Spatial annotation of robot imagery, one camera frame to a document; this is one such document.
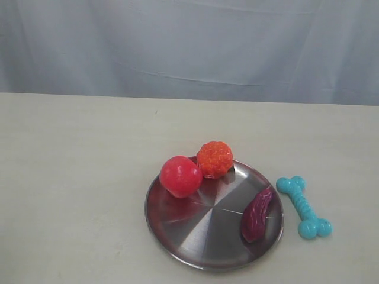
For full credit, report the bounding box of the red toy apple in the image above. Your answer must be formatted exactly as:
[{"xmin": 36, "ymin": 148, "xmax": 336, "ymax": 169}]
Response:
[{"xmin": 159, "ymin": 156, "xmax": 203, "ymax": 198}]

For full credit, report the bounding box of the turquoise toy bone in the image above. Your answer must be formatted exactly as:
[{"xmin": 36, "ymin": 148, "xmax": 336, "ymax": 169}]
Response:
[{"xmin": 276, "ymin": 176, "xmax": 333, "ymax": 240}]

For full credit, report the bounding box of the orange textured ball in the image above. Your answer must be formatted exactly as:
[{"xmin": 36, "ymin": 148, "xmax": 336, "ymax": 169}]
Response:
[{"xmin": 196, "ymin": 141, "xmax": 233, "ymax": 179}]

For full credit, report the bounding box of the round stainless steel plate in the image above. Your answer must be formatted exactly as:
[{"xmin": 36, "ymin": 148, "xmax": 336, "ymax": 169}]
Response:
[{"xmin": 144, "ymin": 160, "xmax": 284, "ymax": 272}]

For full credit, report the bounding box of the dark purple toy meat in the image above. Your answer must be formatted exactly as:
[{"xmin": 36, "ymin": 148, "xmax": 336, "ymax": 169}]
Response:
[{"xmin": 240, "ymin": 187, "xmax": 273, "ymax": 243}]

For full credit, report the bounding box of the light blue backdrop cloth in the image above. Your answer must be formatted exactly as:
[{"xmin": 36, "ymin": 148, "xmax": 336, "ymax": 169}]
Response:
[{"xmin": 1, "ymin": 1, "xmax": 378, "ymax": 105}]

